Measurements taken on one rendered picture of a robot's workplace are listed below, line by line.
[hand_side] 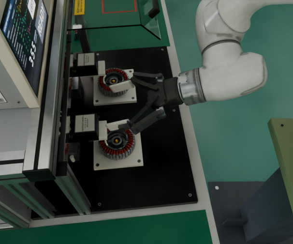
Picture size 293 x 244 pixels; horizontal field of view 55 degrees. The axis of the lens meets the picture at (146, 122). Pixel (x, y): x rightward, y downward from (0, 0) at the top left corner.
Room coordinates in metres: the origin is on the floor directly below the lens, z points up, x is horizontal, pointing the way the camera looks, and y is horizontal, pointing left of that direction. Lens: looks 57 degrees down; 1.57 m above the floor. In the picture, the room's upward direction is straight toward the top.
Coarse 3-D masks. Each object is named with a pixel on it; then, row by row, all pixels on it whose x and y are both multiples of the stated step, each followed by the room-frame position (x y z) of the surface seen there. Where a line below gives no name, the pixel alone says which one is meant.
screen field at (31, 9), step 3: (30, 0) 0.50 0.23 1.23; (33, 0) 0.52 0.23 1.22; (30, 3) 0.50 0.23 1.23; (33, 3) 0.51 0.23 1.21; (30, 6) 0.49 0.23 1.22; (33, 6) 0.51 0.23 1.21; (30, 9) 0.48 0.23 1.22; (33, 9) 0.50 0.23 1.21; (30, 12) 0.48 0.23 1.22; (33, 12) 0.49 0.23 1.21; (33, 15) 0.49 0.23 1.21
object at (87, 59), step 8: (80, 56) 0.67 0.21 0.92; (88, 56) 0.67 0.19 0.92; (96, 56) 0.68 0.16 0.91; (80, 64) 0.63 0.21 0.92; (88, 64) 0.63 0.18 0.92; (96, 64) 0.64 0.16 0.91; (104, 64) 0.67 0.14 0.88; (64, 72) 0.62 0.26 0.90; (80, 72) 0.62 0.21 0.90; (88, 72) 0.62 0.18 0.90; (96, 72) 0.62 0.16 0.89; (104, 72) 0.63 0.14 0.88; (72, 80) 0.65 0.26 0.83
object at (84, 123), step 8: (72, 120) 0.43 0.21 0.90; (80, 120) 0.42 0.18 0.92; (88, 120) 0.42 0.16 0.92; (96, 120) 0.42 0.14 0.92; (72, 128) 0.41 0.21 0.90; (80, 128) 0.39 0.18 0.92; (88, 128) 0.39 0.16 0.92; (96, 128) 0.40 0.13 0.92; (104, 128) 0.42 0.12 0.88; (72, 136) 0.38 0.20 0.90; (80, 136) 0.38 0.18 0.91; (88, 136) 0.38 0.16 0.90; (96, 136) 0.38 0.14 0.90; (104, 136) 0.39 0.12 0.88
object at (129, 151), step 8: (112, 136) 0.44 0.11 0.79; (120, 136) 0.44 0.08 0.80; (128, 136) 0.43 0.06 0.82; (104, 144) 0.40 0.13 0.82; (112, 144) 0.41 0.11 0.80; (120, 144) 0.41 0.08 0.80; (128, 144) 0.40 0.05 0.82; (104, 152) 0.38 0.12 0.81; (112, 152) 0.37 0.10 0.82; (120, 152) 0.37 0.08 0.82; (128, 152) 0.38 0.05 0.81
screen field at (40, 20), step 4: (40, 0) 0.56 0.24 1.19; (40, 4) 0.55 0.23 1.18; (40, 8) 0.55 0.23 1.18; (44, 8) 0.58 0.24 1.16; (40, 12) 0.54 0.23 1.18; (44, 12) 0.57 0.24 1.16; (36, 16) 0.50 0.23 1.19; (40, 16) 0.53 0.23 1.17; (44, 16) 0.56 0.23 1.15; (36, 20) 0.49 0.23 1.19; (40, 20) 0.52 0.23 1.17; (44, 20) 0.55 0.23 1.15; (36, 24) 0.48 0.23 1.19; (40, 24) 0.51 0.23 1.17; (44, 24) 0.54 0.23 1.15; (36, 28) 0.48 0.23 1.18; (40, 28) 0.50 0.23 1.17; (44, 28) 0.53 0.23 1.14; (40, 32) 0.49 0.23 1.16; (40, 36) 0.48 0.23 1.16
